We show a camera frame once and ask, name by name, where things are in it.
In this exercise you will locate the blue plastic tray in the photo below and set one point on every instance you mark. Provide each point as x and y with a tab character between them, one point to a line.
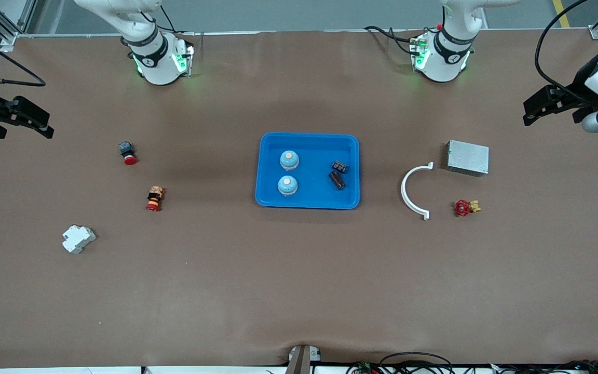
314	192

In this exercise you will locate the white circuit breaker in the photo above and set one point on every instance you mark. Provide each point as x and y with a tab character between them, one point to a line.
78	239

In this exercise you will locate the black switch red mushroom button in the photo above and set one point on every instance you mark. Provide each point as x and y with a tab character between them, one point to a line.
130	159

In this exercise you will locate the silver metal power supply box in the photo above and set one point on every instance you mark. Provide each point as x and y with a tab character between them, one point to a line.
467	157

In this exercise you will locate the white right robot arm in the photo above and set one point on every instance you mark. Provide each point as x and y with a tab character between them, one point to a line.
153	62

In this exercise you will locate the light blue service bell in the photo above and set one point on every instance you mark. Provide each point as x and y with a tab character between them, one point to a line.
287	186
289	160

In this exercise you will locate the brass valve red handwheel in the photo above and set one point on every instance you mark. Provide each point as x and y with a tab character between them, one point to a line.
462	208

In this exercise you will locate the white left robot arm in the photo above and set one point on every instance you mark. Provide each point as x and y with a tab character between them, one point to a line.
444	67

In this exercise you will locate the orange black red push button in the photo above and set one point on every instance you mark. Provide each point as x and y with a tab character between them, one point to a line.
154	199

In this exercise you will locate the grey table edge clamp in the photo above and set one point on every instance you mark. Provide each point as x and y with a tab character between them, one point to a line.
301	361

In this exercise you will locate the white curved plastic bracket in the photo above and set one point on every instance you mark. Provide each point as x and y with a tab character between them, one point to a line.
403	192

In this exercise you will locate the dark brown cylinder capacitor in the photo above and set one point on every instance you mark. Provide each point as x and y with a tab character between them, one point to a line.
337	181

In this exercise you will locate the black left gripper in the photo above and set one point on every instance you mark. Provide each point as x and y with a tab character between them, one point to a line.
581	88

